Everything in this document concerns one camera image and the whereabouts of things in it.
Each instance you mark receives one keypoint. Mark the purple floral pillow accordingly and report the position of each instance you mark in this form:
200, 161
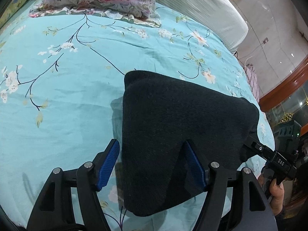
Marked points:
133, 11

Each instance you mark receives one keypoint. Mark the person's right hand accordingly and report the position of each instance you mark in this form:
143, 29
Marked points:
277, 192

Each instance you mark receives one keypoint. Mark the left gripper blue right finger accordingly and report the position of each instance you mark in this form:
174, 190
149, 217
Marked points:
198, 173

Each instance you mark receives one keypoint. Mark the white striped headboard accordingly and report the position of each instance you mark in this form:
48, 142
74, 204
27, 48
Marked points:
218, 15

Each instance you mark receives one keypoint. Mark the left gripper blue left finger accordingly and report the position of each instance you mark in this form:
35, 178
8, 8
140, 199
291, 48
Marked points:
105, 162

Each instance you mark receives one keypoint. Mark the purple plaid cushion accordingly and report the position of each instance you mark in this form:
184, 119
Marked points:
252, 80

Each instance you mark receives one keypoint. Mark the wooden glass cabinet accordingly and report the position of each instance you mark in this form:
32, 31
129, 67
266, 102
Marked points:
288, 100

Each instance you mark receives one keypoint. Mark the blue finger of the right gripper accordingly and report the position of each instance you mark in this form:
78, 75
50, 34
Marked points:
252, 147

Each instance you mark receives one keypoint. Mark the turquoise floral bedsheet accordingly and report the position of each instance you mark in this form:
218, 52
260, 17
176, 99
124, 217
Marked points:
62, 83

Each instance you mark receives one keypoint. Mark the black knit pants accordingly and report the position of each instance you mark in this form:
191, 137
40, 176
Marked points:
160, 114

